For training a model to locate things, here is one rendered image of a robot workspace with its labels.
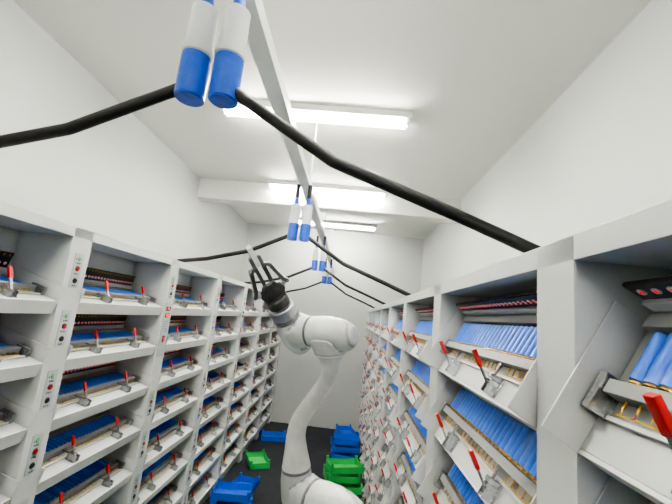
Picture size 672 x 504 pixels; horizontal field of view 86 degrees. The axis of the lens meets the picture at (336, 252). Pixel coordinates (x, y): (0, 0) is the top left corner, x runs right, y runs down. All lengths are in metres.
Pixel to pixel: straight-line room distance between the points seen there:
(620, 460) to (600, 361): 0.12
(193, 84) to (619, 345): 0.85
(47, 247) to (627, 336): 1.59
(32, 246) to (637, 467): 1.64
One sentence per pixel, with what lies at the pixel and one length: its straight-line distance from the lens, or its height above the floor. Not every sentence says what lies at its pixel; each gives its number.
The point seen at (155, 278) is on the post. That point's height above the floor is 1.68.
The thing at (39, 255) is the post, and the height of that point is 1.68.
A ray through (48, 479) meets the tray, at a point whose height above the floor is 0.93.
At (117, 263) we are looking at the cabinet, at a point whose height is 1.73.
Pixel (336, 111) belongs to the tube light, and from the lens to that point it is 2.45.
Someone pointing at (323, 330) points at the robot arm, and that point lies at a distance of 1.16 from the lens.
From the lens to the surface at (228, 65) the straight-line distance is 0.86.
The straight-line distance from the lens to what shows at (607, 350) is 0.59.
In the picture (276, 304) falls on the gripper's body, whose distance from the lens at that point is 1.17.
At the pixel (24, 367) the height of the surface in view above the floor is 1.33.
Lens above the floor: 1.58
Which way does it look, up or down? 10 degrees up
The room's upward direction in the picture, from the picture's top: 6 degrees clockwise
